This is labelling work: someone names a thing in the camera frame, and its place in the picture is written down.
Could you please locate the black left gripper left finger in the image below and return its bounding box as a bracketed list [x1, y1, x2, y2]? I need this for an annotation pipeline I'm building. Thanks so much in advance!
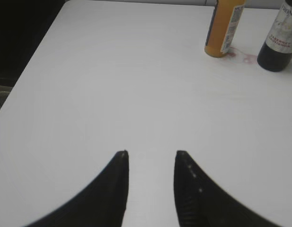
[30, 150, 129, 227]

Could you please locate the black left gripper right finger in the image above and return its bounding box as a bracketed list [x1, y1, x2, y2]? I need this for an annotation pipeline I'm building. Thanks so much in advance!
[173, 150, 275, 227]

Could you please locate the dark red wine bottle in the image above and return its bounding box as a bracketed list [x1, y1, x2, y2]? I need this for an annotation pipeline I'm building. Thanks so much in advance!
[257, 0, 292, 72]

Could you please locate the orange juice bottle white cap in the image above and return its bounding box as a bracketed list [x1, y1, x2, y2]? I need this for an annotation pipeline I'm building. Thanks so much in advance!
[204, 0, 246, 58]

